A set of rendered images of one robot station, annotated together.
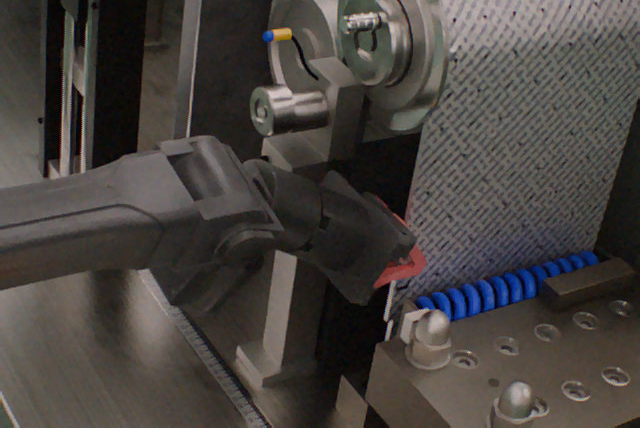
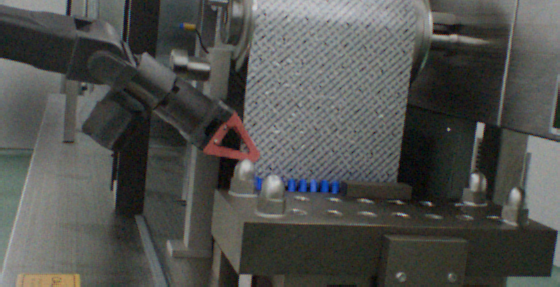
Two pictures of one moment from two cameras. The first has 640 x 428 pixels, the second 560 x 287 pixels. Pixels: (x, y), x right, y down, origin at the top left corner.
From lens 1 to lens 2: 0.58 m
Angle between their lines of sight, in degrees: 30
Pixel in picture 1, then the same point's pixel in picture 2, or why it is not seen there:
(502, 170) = (309, 102)
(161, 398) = (105, 252)
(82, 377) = (65, 240)
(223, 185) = (100, 33)
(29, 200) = not seen: outside the picture
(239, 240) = (99, 55)
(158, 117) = not seen: hidden behind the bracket
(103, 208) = (18, 15)
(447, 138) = (265, 67)
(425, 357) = (236, 187)
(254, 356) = (174, 243)
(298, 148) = not seen: hidden behind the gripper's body
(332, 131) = (211, 77)
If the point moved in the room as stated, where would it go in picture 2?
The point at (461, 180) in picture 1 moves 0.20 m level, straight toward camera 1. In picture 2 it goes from (279, 101) to (197, 106)
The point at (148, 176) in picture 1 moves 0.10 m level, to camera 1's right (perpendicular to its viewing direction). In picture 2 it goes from (56, 18) to (130, 26)
